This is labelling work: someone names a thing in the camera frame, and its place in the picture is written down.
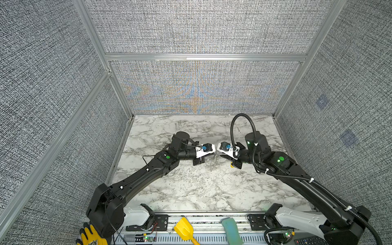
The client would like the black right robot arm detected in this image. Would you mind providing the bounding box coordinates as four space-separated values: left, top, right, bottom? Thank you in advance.
216 132 383 245

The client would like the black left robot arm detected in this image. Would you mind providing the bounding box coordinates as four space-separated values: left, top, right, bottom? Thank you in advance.
86 131 216 238

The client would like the yellow plastic scoop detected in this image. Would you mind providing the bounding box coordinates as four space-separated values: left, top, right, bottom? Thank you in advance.
174 217 200 245

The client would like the teal green sponge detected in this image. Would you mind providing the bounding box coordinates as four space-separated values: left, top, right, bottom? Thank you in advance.
221 217 244 245

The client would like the black remote control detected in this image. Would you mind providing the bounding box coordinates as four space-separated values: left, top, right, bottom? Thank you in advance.
295 236 328 245

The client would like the yellow black work glove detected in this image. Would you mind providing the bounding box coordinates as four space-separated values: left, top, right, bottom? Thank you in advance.
76 222 108 245

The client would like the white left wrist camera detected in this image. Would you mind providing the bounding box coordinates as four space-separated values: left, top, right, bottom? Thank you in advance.
195 143 216 159

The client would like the black corrugated cable conduit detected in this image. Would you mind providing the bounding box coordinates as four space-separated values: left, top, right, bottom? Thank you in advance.
230 113 383 245

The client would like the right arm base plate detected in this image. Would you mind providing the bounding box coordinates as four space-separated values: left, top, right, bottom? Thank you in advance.
247 213 276 231

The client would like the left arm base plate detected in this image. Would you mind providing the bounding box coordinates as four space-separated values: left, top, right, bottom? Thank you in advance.
126 214 169 233

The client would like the aluminium horizontal frame bar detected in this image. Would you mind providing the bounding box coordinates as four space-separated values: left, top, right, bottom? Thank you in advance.
105 53 307 62

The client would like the aluminium corner frame post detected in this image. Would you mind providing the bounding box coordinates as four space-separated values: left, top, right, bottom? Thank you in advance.
73 0 134 119

